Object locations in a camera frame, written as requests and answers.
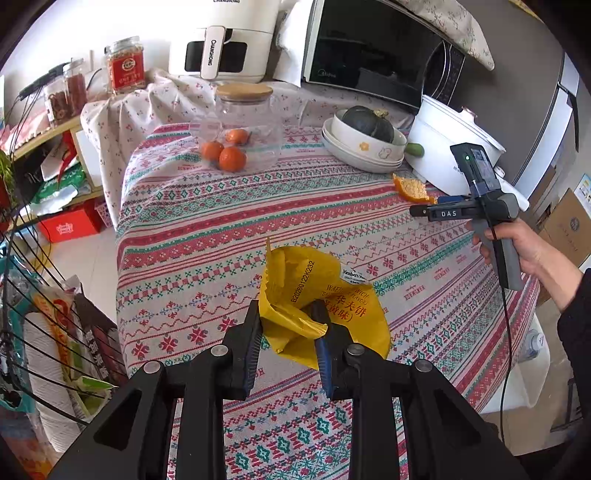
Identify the grey refrigerator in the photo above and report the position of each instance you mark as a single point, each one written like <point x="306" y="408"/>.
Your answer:
<point x="545" y="115"/>

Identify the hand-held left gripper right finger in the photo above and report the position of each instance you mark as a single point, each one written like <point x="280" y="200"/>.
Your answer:
<point x="324" y="362"/>

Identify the white air fryer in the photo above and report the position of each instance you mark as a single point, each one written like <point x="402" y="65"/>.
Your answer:
<point x="221" y="27"/>

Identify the clear plastic bag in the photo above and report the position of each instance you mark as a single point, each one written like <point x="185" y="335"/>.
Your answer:
<point x="268" y="143"/>

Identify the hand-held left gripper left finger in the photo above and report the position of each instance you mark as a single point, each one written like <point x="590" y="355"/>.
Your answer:
<point x="253" y="353"/>

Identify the paper towel pack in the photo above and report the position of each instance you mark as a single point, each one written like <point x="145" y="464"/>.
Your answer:
<point x="46" y="369"/>

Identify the red cardboard box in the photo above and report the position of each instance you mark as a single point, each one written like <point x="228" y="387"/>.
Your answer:
<point x="64" y="226"/>

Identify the white printed bowl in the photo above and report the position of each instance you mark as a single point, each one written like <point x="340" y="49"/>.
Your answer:
<point x="355" y="143"/>

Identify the yellow snack wrapper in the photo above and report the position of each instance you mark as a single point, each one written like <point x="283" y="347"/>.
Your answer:
<point x="314" y="281"/>

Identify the person's right forearm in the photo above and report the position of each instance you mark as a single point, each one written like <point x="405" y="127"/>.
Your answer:
<point x="577" y="304"/>

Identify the brown cardboard box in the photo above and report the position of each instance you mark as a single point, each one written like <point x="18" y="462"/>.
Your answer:
<point x="545" y="194"/>
<point x="570" y="221"/>

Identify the pink plastic basket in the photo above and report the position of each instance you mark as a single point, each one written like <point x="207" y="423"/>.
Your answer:
<point x="104" y="217"/>

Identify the white floral tablecloth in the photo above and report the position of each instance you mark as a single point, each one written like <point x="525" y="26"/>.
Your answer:
<point x="152" y="101"/>

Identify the red label jar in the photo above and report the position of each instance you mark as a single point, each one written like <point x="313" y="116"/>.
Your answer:
<point x="124" y="69"/>

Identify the green squash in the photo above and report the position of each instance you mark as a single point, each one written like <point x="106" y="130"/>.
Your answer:
<point x="367" y="122"/>

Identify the small green cucumber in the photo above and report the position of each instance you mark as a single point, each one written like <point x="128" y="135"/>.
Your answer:
<point x="414" y="149"/>

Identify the tangerine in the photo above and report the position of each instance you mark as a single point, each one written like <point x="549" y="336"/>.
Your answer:
<point x="238" y="137"/>
<point x="212" y="151"/>
<point x="232" y="159"/>

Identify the white pot lid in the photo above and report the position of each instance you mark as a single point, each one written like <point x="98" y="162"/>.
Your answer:
<point x="461" y="125"/>

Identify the wooden shelf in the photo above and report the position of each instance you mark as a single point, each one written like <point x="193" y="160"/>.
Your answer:
<point x="41" y="134"/>

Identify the black white microwave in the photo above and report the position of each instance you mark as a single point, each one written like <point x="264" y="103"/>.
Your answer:
<point x="369" y="46"/>

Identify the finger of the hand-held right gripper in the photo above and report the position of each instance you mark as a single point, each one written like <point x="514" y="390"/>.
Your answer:
<point x="418" y="211"/>
<point x="449" y="200"/>

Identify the floral cover cloth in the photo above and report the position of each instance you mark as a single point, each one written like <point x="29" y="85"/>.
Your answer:
<point x="452" y="27"/>

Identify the white plastic bag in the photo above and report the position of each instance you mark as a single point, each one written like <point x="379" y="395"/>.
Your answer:
<point x="291" y="46"/>

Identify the labelled clear water bottle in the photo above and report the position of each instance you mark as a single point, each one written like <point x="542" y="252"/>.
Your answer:
<point x="533" y="344"/>

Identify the jar of red snacks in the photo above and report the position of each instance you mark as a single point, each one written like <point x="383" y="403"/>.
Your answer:
<point x="76" y="87"/>
<point x="56" y="104"/>

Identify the person's right hand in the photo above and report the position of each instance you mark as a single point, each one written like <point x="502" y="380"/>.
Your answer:
<point x="538" y="247"/>

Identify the white electric pot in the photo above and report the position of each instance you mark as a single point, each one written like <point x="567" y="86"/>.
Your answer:
<point x="438" y="143"/>

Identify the glass jar with wooden lid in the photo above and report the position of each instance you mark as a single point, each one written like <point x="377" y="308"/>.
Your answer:
<point x="244" y="106"/>

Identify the dark snack bag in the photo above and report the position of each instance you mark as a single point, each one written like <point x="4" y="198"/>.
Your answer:
<point x="97" y="341"/>

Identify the orange peel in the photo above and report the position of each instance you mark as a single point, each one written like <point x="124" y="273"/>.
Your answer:
<point x="413" y="189"/>

